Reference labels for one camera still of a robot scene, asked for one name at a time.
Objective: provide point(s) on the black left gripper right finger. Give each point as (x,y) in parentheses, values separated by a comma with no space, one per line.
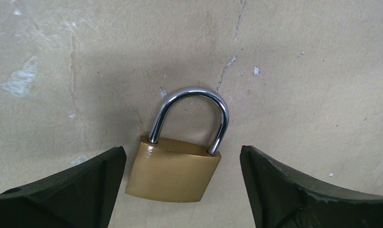
(283,197)

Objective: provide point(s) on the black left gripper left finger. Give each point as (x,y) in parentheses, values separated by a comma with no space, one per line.
(82,196)

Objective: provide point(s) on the brass padlock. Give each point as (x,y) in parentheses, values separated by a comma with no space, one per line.
(170,170)

